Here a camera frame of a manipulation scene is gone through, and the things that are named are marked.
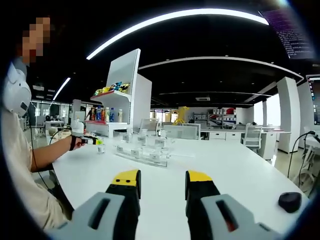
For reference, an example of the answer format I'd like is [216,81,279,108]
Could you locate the row of drink bottles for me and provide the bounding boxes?
[89,106,124,123]

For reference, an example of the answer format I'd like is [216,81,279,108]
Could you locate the white mesh office chair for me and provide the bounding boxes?
[242,124,263,151]
[139,117,160,136]

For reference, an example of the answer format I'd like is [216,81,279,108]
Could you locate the large dark monitor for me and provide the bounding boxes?
[259,9,316,60]

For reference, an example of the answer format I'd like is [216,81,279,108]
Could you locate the person's left hand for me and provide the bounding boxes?
[73,136,87,151]

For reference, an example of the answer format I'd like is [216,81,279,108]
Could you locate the clear acrylic reagent rack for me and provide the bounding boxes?
[113,131,176,168]

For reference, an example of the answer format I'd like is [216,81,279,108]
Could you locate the person in beige shirt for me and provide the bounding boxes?
[1,109,73,231]

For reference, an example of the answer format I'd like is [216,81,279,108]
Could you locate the storage shelf with boxes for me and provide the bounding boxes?
[192,107,237,130]

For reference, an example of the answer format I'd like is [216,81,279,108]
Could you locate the yellow figure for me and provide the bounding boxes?
[173,106,190,126]

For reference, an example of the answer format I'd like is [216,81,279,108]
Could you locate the black cable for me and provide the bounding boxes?
[29,124,73,191]
[287,131,316,178]

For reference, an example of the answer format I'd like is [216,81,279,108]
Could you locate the row of snack bags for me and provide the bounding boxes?
[93,81,131,97]

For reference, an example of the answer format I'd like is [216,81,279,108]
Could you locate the white desk divider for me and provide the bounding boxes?
[162,124,201,141]

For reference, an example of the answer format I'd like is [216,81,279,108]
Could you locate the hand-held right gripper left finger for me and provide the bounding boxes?
[48,169,142,240]

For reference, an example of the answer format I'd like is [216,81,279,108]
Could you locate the straight ceiling light strip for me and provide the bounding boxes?
[52,77,71,101]

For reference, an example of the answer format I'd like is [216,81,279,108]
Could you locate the white wearable device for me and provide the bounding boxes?
[2,62,32,117]

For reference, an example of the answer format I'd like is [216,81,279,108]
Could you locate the black computer mouse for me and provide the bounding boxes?
[278,191,303,214]

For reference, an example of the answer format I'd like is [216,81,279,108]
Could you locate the curved ceiling light strip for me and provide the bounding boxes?
[86,8,270,61]

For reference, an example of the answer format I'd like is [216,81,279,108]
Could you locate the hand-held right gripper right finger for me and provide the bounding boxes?
[185,170,282,240]

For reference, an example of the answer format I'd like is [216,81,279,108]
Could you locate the row of white desks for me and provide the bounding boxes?
[199,127,292,161]

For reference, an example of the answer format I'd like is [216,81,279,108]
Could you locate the small computer monitor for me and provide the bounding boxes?
[306,74,320,126]

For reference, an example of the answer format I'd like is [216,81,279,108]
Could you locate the white display shelf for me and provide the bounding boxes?
[84,48,153,138]

